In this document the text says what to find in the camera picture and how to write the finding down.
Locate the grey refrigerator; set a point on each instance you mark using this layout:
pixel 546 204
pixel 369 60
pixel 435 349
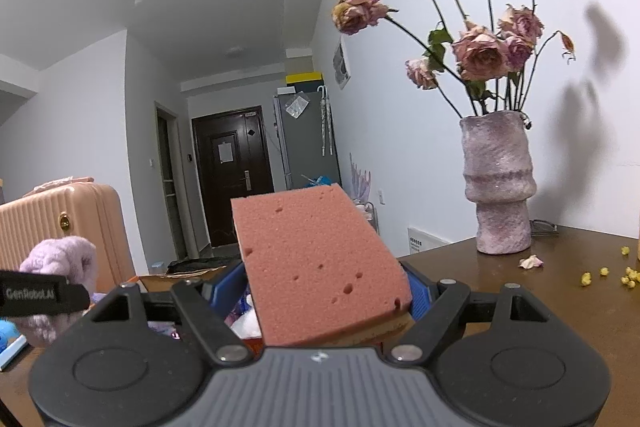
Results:
pixel 305 147

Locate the purple feather decoration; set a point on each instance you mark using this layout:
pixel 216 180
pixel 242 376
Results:
pixel 361 179

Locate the white leaning board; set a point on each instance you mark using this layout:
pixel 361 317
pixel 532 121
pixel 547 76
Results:
pixel 427 242

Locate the side door frame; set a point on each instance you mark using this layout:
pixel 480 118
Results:
pixel 170 182

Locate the white folded umbrella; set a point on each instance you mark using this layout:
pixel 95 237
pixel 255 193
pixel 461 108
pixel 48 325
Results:
pixel 326 122

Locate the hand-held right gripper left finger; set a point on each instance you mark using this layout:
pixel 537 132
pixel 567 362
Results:
pixel 227 289

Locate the white flat box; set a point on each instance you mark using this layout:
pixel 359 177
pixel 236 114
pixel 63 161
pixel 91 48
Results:
pixel 12 354

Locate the bunch of dried roses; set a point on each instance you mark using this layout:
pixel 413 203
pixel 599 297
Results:
pixel 480 52

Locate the lavender fluffy knit cloth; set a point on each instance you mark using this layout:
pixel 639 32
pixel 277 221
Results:
pixel 60 259

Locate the black floor bag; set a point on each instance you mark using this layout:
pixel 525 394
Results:
pixel 200 264

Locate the dark brown entrance door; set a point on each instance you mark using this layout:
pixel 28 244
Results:
pixel 235 207

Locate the orange-edged cardboard box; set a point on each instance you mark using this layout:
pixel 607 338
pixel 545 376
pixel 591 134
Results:
pixel 185 279

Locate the pink sponge block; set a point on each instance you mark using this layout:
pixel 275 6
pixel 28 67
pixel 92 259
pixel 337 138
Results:
pixel 310 257

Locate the pink ribbed suitcase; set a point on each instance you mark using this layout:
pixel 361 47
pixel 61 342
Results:
pixel 100 217

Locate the white paper notice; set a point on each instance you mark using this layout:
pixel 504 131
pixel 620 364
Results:
pixel 225 153

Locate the blue tissue packet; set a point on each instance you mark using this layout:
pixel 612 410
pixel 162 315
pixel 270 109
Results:
pixel 7 332

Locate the yellow and black box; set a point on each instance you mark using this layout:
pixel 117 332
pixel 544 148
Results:
pixel 305 78

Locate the fallen pink petal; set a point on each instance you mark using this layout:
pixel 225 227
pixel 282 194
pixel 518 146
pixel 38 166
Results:
pixel 531 262

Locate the dark small object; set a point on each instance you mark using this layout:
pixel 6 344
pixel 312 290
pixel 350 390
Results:
pixel 544 227

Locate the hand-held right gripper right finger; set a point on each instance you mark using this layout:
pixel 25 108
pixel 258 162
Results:
pixel 422 294

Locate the purple textured vase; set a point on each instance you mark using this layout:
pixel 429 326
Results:
pixel 497 187

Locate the clear plastic pouch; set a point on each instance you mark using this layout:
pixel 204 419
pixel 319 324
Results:
pixel 297 106

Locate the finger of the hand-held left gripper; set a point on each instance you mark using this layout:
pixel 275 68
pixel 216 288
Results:
pixel 77 297

